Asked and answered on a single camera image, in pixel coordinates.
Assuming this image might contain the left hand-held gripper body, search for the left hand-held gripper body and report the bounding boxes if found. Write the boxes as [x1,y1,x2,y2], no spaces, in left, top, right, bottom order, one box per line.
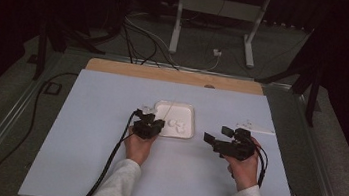
[130,103,166,142]

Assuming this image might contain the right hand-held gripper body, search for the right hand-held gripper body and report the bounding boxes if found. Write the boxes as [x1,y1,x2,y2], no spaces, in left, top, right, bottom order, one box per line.
[212,115,278,165]

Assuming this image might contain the thin wooden skewer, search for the thin wooden skewer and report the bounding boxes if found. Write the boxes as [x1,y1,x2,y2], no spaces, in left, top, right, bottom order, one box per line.
[162,98,177,123]

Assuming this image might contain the white rectangular tray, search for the white rectangular tray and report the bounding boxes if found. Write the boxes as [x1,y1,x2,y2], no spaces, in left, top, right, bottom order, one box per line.
[151,99,199,141]

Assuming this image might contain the person's left hand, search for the person's left hand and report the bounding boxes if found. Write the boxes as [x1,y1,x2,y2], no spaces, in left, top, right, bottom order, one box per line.
[120,124,160,169]

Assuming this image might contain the person's right hand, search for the person's right hand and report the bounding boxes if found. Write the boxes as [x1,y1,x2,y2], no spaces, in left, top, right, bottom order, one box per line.
[221,133,264,195]

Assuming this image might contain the pale table sheet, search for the pale table sheet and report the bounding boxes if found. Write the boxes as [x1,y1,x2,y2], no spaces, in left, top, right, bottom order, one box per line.
[17,63,314,196]

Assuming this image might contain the black stand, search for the black stand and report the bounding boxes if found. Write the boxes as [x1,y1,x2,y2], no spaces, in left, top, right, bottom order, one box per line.
[32,10,130,91]
[249,24,331,129]

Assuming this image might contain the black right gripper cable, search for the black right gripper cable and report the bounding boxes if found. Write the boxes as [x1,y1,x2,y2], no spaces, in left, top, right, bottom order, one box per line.
[245,139,272,190]

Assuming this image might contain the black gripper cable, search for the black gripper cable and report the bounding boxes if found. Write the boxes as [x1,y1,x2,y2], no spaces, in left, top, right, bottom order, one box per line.
[79,103,144,196]
[245,139,272,190]

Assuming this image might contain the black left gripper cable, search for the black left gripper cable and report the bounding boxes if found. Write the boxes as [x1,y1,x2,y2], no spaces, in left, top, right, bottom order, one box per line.
[79,103,144,196]

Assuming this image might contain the white floor cable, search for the white floor cable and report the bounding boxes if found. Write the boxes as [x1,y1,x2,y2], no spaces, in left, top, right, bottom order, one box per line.
[118,10,226,75]

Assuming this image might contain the black floor cable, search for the black floor cable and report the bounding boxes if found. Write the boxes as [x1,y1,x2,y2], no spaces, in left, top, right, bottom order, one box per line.
[117,20,185,71]

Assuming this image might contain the white desk frame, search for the white desk frame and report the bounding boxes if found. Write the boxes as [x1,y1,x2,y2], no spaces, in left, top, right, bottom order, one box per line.
[166,0,273,71]

